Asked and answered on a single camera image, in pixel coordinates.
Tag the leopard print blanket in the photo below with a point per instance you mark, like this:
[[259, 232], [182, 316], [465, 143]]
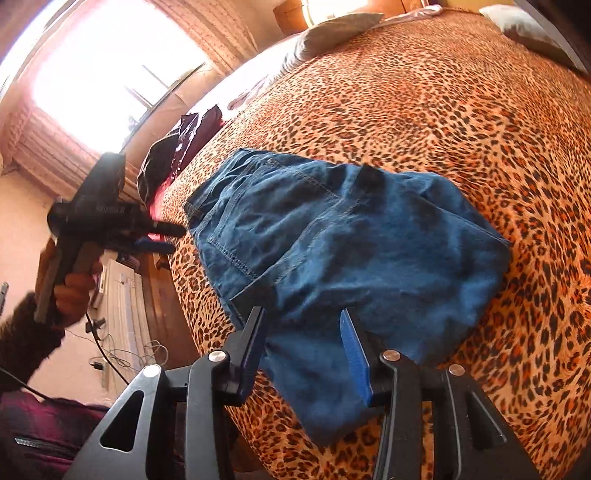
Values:
[[461, 115]]

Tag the blue denim pants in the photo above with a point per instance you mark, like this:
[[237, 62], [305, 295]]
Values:
[[346, 258]]

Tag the dark wooden headboard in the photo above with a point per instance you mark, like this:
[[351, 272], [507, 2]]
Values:
[[288, 16]]

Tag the person's left forearm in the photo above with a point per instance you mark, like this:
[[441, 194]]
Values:
[[23, 341]]

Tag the white radiator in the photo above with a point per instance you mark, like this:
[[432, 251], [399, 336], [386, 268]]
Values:
[[122, 314]]

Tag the person's maroon plaid clothing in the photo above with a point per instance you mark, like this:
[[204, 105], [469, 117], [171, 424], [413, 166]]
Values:
[[46, 429]]

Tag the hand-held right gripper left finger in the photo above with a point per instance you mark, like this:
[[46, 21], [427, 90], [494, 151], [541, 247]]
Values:
[[251, 346]]

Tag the grey pillow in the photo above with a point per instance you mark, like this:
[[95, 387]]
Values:
[[332, 34], [521, 25]]

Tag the wooden bed frame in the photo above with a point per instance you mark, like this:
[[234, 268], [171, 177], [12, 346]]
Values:
[[171, 318]]

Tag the window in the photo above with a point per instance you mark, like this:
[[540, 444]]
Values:
[[106, 78]]

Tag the dark green garment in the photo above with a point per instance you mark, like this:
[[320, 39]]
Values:
[[157, 166]]

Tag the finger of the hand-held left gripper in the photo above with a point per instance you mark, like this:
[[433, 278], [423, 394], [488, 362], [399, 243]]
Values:
[[168, 229], [154, 247]]

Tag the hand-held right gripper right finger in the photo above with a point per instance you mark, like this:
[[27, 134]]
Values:
[[358, 355]]

